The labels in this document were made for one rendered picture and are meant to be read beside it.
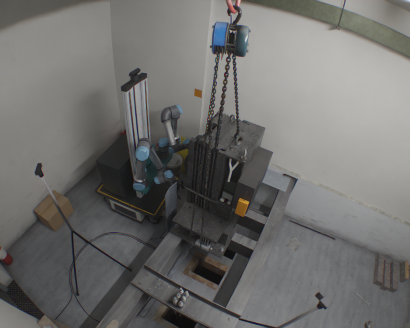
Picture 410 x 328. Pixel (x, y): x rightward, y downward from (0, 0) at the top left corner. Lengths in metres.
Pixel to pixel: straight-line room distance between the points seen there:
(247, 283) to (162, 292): 0.72
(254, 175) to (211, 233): 0.65
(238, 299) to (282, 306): 0.93
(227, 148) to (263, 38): 1.25
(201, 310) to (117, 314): 0.68
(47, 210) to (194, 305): 2.21
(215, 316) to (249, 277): 0.47
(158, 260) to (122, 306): 0.52
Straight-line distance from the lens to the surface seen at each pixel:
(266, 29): 2.50
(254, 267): 2.29
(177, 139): 2.85
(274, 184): 2.93
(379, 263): 3.82
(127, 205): 3.02
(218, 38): 1.04
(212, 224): 2.14
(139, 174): 2.30
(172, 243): 2.30
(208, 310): 2.08
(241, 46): 1.04
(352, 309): 3.40
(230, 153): 1.69
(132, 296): 2.14
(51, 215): 3.33
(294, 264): 3.22
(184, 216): 2.17
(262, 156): 1.93
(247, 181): 1.70
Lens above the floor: 2.69
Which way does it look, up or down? 43 degrees down
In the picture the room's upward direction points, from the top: 6 degrees clockwise
